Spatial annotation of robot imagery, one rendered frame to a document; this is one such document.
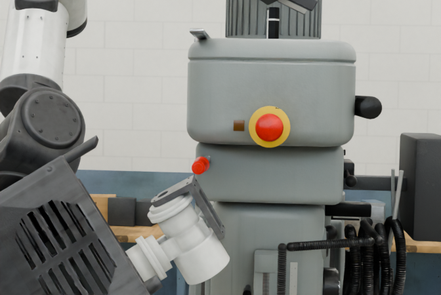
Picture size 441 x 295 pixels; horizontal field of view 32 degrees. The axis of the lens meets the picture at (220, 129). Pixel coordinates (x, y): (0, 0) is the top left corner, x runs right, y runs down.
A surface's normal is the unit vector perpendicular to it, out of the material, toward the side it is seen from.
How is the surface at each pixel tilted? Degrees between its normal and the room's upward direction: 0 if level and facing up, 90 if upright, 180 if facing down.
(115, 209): 90
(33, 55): 55
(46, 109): 61
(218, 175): 90
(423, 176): 90
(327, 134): 99
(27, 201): 66
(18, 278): 74
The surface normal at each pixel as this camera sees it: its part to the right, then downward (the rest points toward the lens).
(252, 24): -0.49, 0.04
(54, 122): 0.59, -0.44
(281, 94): -0.07, 0.05
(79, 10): 0.72, 0.64
